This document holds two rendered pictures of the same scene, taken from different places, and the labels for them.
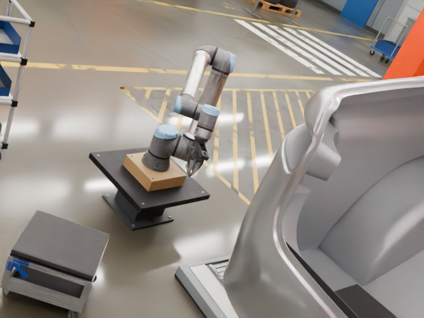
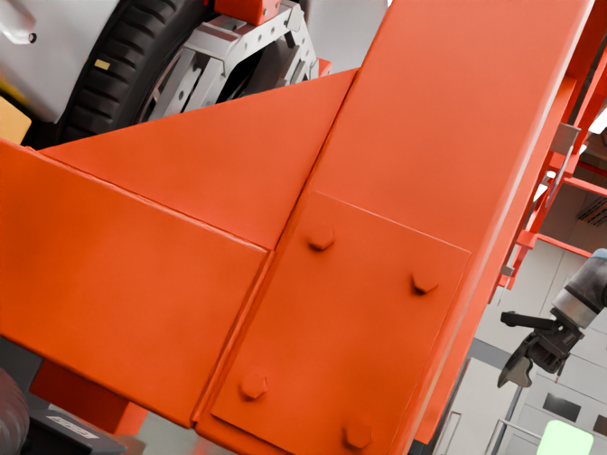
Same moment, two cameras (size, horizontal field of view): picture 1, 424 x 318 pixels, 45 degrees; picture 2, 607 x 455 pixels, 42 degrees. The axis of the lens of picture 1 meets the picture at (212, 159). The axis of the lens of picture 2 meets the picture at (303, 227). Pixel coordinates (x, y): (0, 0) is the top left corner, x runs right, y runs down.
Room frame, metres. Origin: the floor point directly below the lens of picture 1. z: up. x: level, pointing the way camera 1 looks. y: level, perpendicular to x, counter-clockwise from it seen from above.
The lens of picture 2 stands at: (3.64, -1.23, 0.60)
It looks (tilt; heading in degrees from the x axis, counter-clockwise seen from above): 9 degrees up; 152
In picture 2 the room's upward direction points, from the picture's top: 25 degrees clockwise
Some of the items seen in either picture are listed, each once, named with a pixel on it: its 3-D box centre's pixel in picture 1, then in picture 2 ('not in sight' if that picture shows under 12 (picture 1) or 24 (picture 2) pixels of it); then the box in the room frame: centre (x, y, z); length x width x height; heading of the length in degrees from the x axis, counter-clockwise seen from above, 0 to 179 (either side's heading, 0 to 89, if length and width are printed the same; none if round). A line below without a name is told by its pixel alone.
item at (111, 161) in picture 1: (144, 191); not in sight; (2.98, 0.33, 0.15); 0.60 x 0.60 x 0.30; 54
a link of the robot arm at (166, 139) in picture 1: (165, 140); not in sight; (2.98, 0.32, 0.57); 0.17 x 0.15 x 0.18; 96
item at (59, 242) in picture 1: (55, 266); not in sight; (1.98, 0.50, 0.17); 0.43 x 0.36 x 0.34; 98
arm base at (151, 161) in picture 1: (157, 157); not in sight; (2.98, 0.33, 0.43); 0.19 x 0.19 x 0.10
